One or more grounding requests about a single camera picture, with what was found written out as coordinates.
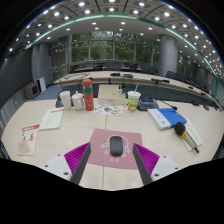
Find handheld microphone with orange collar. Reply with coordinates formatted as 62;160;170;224
173;121;200;154

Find green-white cup with straw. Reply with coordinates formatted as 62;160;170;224
126;83;142;113

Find ceiling lights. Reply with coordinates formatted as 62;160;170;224
8;0;224;71

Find black computer mouse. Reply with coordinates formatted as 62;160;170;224
109;135;124;157

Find white lidded mug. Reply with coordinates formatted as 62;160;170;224
71;90;85;112

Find dark conference microphone unit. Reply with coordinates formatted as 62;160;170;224
136;93;179;112

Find colourful sticker sheet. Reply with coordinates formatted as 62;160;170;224
92;104;124;117

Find pink mouse pad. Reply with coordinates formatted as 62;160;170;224
87;128;144;170

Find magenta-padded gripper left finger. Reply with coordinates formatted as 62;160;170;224
43;142;92;186

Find white board panel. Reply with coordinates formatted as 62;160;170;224
36;76;47;93

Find long curved far desk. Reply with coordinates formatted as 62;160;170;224
53;70;224;109

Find white cardboard box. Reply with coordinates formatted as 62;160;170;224
97;84;127;106

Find red and white leaflet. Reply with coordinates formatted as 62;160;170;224
17;123;41;157

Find red drink bottle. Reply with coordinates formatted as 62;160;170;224
82;78;95;112

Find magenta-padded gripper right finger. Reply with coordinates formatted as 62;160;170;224
132;143;183;186

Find dark chairs at far desk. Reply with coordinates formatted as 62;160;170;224
69;61;214;94

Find white paper cup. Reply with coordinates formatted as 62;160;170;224
59;90;73;112

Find white appliance cabinet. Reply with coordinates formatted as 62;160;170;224
23;82;41;100

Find blue and white book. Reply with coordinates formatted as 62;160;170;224
147;107;188;131

